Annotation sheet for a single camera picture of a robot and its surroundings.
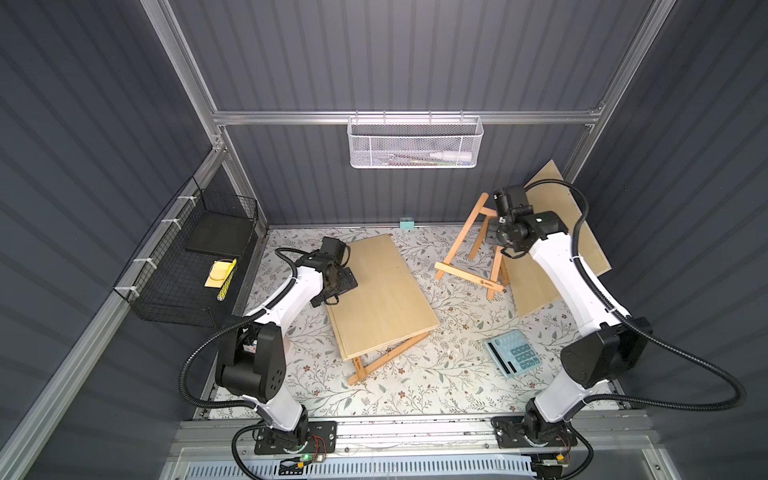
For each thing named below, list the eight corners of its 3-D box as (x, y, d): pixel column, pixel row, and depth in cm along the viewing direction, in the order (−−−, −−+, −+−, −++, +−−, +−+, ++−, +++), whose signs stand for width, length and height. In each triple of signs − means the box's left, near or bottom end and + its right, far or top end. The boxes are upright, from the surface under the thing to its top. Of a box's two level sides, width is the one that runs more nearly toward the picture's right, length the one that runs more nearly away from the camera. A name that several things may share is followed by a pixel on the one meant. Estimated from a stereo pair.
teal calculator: (507, 379, 84) (510, 376, 82) (484, 343, 91) (487, 339, 89) (538, 366, 87) (542, 362, 84) (514, 331, 94) (517, 326, 91)
